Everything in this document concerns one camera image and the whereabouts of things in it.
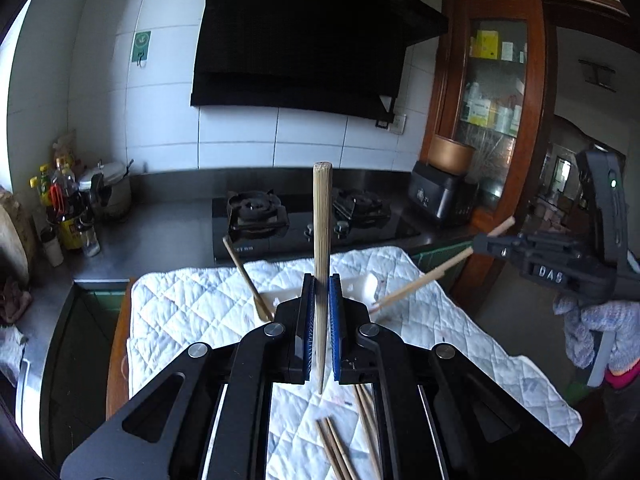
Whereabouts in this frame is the wooden cutting board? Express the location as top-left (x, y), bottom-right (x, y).
top-left (0, 187), bottom-right (36, 286)

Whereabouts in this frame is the pink rag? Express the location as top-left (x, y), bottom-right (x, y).
top-left (0, 280), bottom-right (33, 326)

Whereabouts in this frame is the wall-mounted fixture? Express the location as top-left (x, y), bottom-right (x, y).
top-left (579, 59), bottom-right (617, 92)

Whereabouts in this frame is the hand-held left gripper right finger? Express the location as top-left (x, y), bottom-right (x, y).
top-left (327, 274), bottom-right (583, 480)

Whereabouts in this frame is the white plastic utensil holder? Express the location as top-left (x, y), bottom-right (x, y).
top-left (260, 271), bottom-right (381, 326)

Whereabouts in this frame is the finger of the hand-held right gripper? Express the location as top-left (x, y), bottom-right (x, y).
top-left (471, 234), bottom-right (538, 268)

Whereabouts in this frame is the clear glass shaker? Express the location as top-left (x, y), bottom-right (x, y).
top-left (77, 220), bottom-right (101, 258)

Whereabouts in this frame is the yellow capped bottle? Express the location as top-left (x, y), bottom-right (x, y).
top-left (30, 165), bottom-right (55, 208)

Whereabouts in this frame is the copper pot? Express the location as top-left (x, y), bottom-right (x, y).
top-left (429, 134), bottom-right (475, 176)

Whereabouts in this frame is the cooking oil bottle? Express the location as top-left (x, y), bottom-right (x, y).
top-left (50, 157), bottom-right (96, 252)

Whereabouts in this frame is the white quilted cloth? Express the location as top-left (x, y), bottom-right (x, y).
top-left (126, 246), bottom-right (583, 480)

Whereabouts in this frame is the black range hood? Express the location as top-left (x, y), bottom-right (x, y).
top-left (190, 0), bottom-right (449, 122)

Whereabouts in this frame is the green wall sticker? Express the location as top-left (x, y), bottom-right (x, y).
top-left (131, 30), bottom-right (152, 67)

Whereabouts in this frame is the silver pressure cooker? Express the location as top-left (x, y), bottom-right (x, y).
top-left (77, 160), bottom-right (135, 218)

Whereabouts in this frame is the wooden glass-door cabinet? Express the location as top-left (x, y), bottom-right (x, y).
top-left (419, 0), bottom-right (558, 281)

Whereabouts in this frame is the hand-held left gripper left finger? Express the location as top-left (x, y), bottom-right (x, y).
top-left (60, 274), bottom-right (318, 480)

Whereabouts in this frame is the person's right forearm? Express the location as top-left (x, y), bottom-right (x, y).
top-left (602, 360), bottom-right (640, 411)

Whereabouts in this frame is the small white jar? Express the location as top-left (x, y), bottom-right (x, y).
top-left (41, 227), bottom-right (65, 267)

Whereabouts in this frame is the black kitchen appliance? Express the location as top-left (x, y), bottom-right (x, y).
top-left (407, 160), bottom-right (478, 226)

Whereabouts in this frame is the black gas stove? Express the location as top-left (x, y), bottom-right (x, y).
top-left (211, 187), bottom-right (423, 263)

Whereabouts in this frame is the wall socket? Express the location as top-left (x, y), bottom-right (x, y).
top-left (375, 112), bottom-right (407, 135)

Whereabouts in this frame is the yellow box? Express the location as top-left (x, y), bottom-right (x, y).
top-left (470, 30), bottom-right (501, 58)

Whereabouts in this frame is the person's right hand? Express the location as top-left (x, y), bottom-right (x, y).
top-left (552, 294), bottom-right (640, 375)

